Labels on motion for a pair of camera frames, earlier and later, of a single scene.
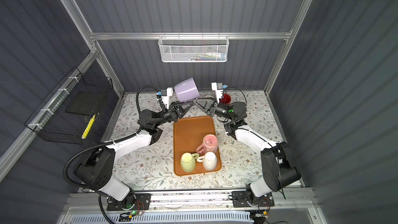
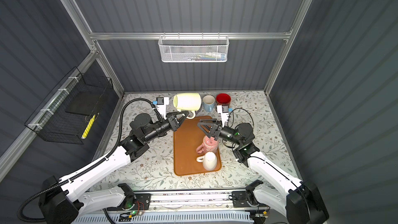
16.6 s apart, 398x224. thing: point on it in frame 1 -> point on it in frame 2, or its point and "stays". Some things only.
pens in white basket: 212,56 stays
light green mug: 187,161 -> 187,102
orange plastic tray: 188,133 stays
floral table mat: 249,124 stays
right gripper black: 210,103 -> 209,126
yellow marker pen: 87,128 stays
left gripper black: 172,114 -> 172,123
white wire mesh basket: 194,48 stays
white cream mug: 209,161 stays
